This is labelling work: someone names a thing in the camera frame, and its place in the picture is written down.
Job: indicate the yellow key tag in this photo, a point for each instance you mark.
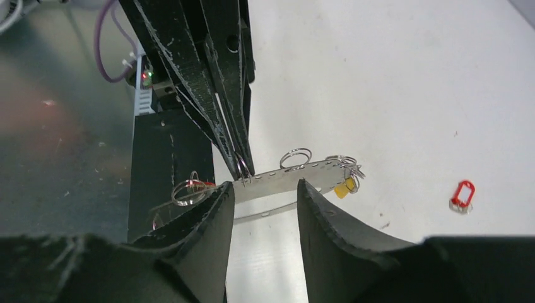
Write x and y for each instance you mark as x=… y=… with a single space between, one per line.
x=348 y=186

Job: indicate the solid red key tag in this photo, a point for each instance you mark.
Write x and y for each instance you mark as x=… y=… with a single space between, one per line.
x=200 y=185

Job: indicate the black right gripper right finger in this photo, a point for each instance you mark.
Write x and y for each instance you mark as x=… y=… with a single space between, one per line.
x=346 y=260

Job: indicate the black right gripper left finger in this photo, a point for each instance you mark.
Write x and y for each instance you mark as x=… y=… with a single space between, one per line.
x=183 y=261

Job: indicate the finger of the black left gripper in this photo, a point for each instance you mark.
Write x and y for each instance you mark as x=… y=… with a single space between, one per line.
x=228 y=49
x=173 y=34

